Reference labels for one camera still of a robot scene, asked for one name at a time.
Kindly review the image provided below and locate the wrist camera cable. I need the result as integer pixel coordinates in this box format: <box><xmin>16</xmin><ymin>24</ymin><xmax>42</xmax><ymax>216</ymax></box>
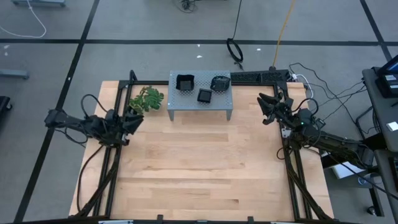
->
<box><xmin>293</xmin><ymin>97</ymin><xmax>320</xmax><ymax>120</ymax></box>
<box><xmin>80</xmin><ymin>93</ymin><xmax>109</xmax><ymax>118</ymax></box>

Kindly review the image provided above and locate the white floor cable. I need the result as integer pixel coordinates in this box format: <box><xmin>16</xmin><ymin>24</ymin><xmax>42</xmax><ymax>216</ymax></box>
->
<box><xmin>0</xmin><ymin>0</ymin><xmax>47</xmax><ymax>39</ymax></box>

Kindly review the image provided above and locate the grey furniture base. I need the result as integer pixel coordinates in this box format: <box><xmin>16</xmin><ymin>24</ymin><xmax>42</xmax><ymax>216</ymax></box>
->
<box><xmin>11</xmin><ymin>0</ymin><xmax>67</xmax><ymax>7</ymax></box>

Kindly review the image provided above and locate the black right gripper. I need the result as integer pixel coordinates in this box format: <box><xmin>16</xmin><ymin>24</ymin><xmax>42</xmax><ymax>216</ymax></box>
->
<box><xmin>256</xmin><ymin>92</ymin><xmax>321</xmax><ymax>133</ymax></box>

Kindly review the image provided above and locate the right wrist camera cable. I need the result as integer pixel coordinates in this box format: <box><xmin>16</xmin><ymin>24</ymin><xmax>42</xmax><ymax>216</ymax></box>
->
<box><xmin>293</xmin><ymin>97</ymin><xmax>320</xmax><ymax>120</ymax></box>

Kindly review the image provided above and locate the tangled black cable bundle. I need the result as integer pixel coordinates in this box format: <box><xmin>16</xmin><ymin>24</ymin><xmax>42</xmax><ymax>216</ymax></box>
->
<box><xmin>172</xmin><ymin>0</ymin><xmax>200</xmax><ymax>14</ymax></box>

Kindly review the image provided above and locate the black coiled hanging cable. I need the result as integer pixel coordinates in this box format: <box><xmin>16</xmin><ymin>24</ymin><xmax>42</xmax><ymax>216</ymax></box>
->
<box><xmin>226</xmin><ymin>0</ymin><xmax>245</xmax><ymax>71</ymax></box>

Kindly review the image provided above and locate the yellow hanging cable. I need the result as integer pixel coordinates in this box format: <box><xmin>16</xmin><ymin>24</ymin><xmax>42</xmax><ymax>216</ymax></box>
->
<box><xmin>272</xmin><ymin>0</ymin><xmax>296</xmax><ymax>71</ymax></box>

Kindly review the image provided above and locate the black laptop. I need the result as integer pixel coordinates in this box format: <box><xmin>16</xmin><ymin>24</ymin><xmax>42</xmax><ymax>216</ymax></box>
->
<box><xmin>374</xmin><ymin>54</ymin><xmax>398</xmax><ymax>99</ymax></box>

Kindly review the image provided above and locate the grey side desk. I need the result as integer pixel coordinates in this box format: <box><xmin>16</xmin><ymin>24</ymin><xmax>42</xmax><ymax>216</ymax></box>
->
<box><xmin>362</xmin><ymin>67</ymin><xmax>398</xmax><ymax>153</ymax></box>

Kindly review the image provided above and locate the white power cable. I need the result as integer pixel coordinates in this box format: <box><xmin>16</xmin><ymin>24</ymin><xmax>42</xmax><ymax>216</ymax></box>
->
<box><xmin>291</xmin><ymin>73</ymin><xmax>315</xmax><ymax>103</ymax></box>

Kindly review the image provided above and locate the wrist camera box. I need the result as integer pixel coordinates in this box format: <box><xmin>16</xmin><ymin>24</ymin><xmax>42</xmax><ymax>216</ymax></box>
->
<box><xmin>104</xmin><ymin>108</ymin><xmax>119</xmax><ymax>124</ymax></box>
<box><xmin>295</xmin><ymin>115</ymin><xmax>313</xmax><ymax>131</ymax></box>

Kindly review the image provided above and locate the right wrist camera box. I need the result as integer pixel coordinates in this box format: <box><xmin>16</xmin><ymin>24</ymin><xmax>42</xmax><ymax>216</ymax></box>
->
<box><xmin>295</xmin><ymin>115</ymin><xmax>313</xmax><ymax>131</ymax></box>

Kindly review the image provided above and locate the black wavy square mini plate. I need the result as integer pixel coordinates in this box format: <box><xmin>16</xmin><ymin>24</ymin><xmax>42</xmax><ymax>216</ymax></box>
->
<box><xmin>175</xmin><ymin>73</ymin><xmax>196</xmax><ymax>92</ymax></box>

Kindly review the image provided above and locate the black perforated metal panel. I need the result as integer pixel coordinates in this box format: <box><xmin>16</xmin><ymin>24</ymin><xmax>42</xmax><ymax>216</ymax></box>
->
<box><xmin>229</xmin><ymin>69</ymin><xmax>290</xmax><ymax>84</ymax></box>

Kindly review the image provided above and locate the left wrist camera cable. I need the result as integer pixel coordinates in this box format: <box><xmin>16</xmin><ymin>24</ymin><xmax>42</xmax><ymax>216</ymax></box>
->
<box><xmin>80</xmin><ymin>93</ymin><xmax>109</xmax><ymax>118</ymax></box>

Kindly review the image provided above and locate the black chair base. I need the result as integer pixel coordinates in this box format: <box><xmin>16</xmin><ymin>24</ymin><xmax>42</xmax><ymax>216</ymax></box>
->
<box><xmin>0</xmin><ymin>95</ymin><xmax>13</xmax><ymax>115</ymax></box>

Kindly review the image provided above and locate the green plant in white pot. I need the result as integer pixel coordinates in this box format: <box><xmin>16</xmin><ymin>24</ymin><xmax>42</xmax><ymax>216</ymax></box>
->
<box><xmin>127</xmin><ymin>85</ymin><xmax>165</xmax><ymax>114</ymax></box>

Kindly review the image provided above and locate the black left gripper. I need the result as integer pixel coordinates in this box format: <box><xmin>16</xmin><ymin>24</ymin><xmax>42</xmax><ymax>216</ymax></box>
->
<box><xmin>99</xmin><ymin>108</ymin><xmax>146</xmax><ymax>147</ymax></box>

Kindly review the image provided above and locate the grey perforated metal shelf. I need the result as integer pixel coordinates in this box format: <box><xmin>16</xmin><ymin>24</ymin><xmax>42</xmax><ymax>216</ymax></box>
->
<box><xmin>167</xmin><ymin>70</ymin><xmax>234</xmax><ymax>122</ymax></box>

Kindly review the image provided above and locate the grey furniture foot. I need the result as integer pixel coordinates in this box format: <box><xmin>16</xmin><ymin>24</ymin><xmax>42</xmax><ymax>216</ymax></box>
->
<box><xmin>0</xmin><ymin>68</ymin><xmax>30</xmax><ymax>80</ymax></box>

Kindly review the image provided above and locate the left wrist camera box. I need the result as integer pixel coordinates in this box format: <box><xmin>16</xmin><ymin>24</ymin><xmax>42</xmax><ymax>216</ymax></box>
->
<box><xmin>104</xmin><ymin>108</ymin><xmax>119</xmax><ymax>124</ymax></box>

